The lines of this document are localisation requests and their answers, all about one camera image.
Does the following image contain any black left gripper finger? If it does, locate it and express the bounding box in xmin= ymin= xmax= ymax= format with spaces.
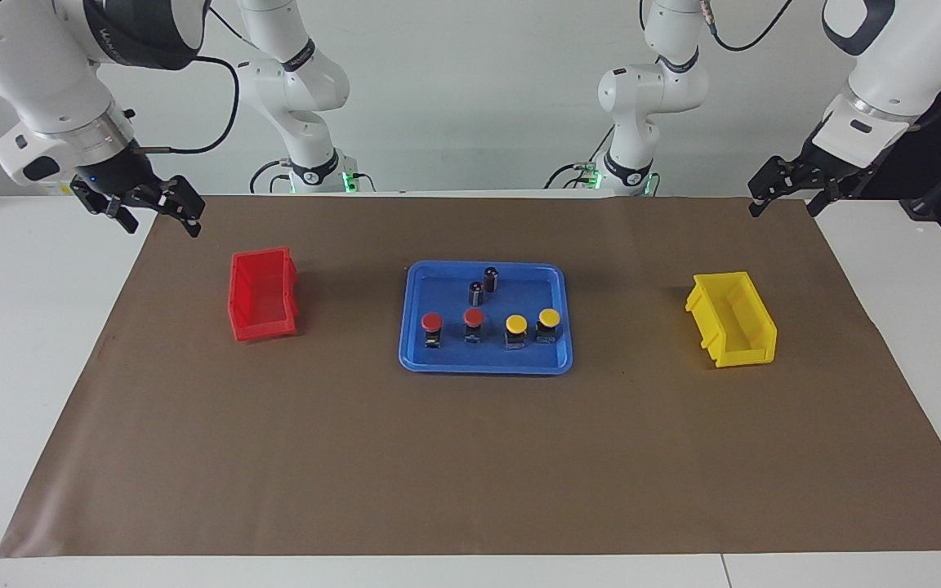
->
xmin=807 ymin=184 xmax=855 ymax=218
xmin=748 ymin=155 xmax=802 ymax=218

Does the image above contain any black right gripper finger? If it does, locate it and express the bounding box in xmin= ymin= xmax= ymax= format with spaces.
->
xmin=103 ymin=200 xmax=140 ymax=235
xmin=158 ymin=175 xmax=206 ymax=238

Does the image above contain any red plastic bin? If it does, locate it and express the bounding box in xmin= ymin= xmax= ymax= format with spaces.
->
xmin=227 ymin=247 xmax=301 ymax=343

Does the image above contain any yellow plastic bin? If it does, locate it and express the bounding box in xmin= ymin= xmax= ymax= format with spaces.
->
xmin=685 ymin=271 xmax=778 ymax=369

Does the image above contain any blue plastic tray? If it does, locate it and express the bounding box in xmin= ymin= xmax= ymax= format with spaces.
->
xmin=399 ymin=261 xmax=575 ymax=376

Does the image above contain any brown paper mat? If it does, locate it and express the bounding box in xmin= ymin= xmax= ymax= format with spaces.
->
xmin=0 ymin=194 xmax=941 ymax=559

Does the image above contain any black base cable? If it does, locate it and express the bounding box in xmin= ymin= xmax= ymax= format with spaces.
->
xmin=544 ymin=122 xmax=615 ymax=190
xmin=249 ymin=159 xmax=293 ymax=194

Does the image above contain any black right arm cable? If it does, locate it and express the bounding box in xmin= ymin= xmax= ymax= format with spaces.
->
xmin=132 ymin=56 xmax=241 ymax=156

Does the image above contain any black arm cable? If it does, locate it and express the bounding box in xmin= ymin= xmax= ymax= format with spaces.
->
xmin=132 ymin=56 xmax=241 ymax=156
xmin=703 ymin=0 xmax=794 ymax=53

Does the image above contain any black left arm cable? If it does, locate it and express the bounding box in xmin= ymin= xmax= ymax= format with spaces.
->
xmin=703 ymin=0 xmax=794 ymax=53

